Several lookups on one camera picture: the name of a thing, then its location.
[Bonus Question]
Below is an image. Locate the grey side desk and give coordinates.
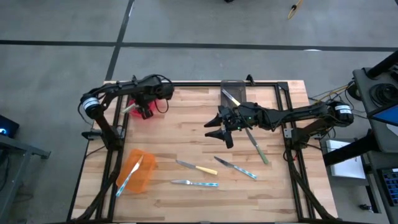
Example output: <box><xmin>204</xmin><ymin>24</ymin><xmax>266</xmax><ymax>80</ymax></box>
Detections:
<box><xmin>0</xmin><ymin>133</ymin><xmax>52</xmax><ymax>223</ymax></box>

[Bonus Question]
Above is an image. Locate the reddish pink plastic bin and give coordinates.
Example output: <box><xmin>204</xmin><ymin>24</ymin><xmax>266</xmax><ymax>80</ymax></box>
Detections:
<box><xmin>128</xmin><ymin>98</ymin><xmax>160</xmax><ymax>119</ymax></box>

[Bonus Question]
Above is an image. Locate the green-handled knife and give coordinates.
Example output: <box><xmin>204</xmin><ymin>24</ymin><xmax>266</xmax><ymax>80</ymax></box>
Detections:
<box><xmin>245</xmin><ymin>127</ymin><xmax>270</xmax><ymax>165</ymax></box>

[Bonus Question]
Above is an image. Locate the grey equipment cart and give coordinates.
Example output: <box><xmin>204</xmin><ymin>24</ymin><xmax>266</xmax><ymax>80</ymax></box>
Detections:
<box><xmin>352</xmin><ymin>49</ymin><xmax>398</xmax><ymax>154</ymax></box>

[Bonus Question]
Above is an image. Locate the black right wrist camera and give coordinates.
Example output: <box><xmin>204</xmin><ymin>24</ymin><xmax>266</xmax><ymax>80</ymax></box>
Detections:
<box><xmin>222</xmin><ymin>130</ymin><xmax>234</xmax><ymax>149</ymax></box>

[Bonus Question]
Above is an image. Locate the white box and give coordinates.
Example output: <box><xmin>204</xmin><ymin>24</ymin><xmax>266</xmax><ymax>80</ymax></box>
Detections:
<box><xmin>325</xmin><ymin>139</ymin><xmax>367</xmax><ymax>180</ymax></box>

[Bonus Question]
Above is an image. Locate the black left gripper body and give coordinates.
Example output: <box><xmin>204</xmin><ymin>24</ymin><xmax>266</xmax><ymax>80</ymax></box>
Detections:
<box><xmin>139</xmin><ymin>76</ymin><xmax>174</xmax><ymax>102</ymax></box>

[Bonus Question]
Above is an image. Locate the small black floor object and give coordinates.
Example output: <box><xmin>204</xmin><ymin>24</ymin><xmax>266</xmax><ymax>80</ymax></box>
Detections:
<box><xmin>358</xmin><ymin>203</ymin><xmax>373</xmax><ymax>215</ymax></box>

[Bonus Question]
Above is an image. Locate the black aluminium table frame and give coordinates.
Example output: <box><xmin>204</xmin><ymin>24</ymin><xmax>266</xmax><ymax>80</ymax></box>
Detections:
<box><xmin>67</xmin><ymin>73</ymin><xmax>338</xmax><ymax>224</ymax></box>

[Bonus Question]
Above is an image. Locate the grey translucent plastic bin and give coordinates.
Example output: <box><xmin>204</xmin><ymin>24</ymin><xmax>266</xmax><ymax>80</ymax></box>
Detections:
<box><xmin>220</xmin><ymin>79</ymin><xmax>248</xmax><ymax>108</ymax></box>

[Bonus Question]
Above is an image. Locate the yellow-handled knife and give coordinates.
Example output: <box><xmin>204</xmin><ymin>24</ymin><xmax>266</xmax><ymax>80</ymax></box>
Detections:
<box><xmin>175</xmin><ymin>159</ymin><xmax>218</xmax><ymax>176</ymax></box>
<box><xmin>221</xmin><ymin>88</ymin><xmax>242</xmax><ymax>107</ymax></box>

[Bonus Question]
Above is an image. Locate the coiled black cable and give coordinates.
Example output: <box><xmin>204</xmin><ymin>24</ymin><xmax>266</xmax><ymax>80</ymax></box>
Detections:
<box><xmin>369</xmin><ymin>83</ymin><xmax>398</xmax><ymax>109</ymax></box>

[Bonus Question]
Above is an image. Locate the blue-patterned fork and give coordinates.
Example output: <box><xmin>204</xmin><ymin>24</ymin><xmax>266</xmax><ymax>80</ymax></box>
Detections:
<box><xmin>170</xmin><ymin>179</ymin><xmax>220</xmax><ymax>188</ymax></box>
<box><xmin>115</xmin><ymin>154</ymin><xmax>144</xmax><ymax>198</ymax></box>

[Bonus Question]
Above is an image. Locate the black left camera cable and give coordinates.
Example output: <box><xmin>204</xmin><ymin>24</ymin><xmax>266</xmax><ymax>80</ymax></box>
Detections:
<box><xmin>149</xmin><ymin>73</ymin><xmax>174</xmax><ymax>114</ymax></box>

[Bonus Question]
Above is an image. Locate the blue flat panel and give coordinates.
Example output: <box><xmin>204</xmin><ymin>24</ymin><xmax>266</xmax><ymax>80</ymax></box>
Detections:
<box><xmin>371</xmin><ymin>104</ymin><xmax>398</xmax><ymax>138</ymax></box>

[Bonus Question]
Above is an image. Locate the black keyboard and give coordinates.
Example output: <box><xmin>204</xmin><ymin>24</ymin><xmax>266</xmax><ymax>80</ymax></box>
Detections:
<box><xmin>381</xmin><ymin>167</ymin><xmax>398</xmax><ymax>207</ymax></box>

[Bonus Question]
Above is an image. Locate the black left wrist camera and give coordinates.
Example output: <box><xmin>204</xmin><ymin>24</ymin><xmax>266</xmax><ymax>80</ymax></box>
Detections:
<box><xmin>140</xmin><ymin>104</ymin><xmax>154</xmax><ymax>120</ymax></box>

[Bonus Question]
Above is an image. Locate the loose cable bundle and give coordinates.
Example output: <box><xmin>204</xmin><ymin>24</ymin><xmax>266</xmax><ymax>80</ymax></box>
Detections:
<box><xmin>309</xmin><ymin>82</ymin><xmax>357</xmax><ymax>125</ymax></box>

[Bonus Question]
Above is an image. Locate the black device with blue light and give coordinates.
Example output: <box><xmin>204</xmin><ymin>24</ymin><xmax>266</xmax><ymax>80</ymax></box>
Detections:
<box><xmin>0</xmin><ymin>114</ymin><xmax>21</xmax><ymax>139</ymax></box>

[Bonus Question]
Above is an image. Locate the blue-patterned knife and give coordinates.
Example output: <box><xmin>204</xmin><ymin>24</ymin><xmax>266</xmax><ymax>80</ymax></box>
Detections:
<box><xmin>213</xmin><ymin>156</ymin><xmax>258</xmax><ymax>180</ymax></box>

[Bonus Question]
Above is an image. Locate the black support bar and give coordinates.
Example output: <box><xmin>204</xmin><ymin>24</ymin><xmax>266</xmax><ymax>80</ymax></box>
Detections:
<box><xmin>323</xmin><ymin>129</ymin><xmax>379</xmax><ymax>166</ymax></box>

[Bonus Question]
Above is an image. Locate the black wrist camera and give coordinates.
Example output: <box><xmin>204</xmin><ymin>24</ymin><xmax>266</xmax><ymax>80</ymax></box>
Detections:
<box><xmin>222</xmin><ymin>130</ymin><xmax>234</xmax><ymax>149</ymax></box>
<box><xmin>140</xmin><ymin>104</ymin><xmax>154</xmax><ymax>120</ymax></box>

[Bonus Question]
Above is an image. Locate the orange translucent plastic bin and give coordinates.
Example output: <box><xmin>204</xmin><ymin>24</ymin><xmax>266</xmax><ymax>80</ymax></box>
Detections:
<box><xmin>116</xmin><ymin>148</ymin><xmax>157</xmax><ymax>194</ymax></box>

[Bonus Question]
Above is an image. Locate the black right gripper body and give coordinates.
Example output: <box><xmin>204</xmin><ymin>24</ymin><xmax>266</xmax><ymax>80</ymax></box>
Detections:
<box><xmin>219</xmin><ymin>102</ymin><xmax>261</xmax><ymax>131</ymax></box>

